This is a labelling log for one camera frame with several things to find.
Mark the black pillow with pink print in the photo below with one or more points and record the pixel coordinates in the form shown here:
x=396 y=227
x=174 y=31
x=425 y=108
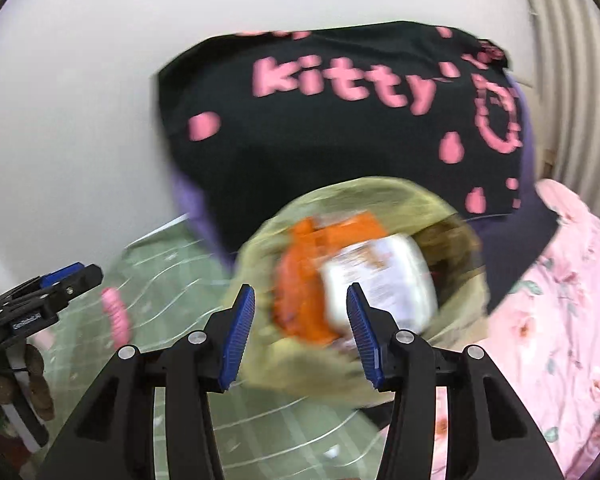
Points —
x=305 y=160

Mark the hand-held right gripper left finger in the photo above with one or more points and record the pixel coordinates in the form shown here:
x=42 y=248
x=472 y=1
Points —
x=237 y=335

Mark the pink floral bedsheet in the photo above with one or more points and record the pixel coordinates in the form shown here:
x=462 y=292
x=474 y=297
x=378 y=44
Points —
x=570 y=335

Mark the person's left hand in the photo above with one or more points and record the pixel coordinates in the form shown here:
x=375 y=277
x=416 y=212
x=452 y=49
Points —
x=35 y=365

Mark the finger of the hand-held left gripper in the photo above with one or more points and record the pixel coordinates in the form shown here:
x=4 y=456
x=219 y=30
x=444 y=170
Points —
x=62 y=272
x=80 y=282

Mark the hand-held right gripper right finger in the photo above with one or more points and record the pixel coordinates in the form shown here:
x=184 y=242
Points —
x=365 y=340

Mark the yellow plastic bag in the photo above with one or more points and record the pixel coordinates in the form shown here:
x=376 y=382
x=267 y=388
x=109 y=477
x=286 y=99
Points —
x=260 y=360

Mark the orange snack packet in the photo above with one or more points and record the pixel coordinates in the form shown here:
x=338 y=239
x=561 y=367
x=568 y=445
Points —
x=300 y=285

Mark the white pleated curtain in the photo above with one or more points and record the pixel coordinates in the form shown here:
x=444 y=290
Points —
x=580 y=85

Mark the small pink plastic item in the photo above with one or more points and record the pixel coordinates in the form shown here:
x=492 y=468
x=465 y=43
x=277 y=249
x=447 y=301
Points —
x=116 y=317

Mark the green checked tablecloth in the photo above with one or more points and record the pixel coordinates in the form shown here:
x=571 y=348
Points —
x=180 y=280

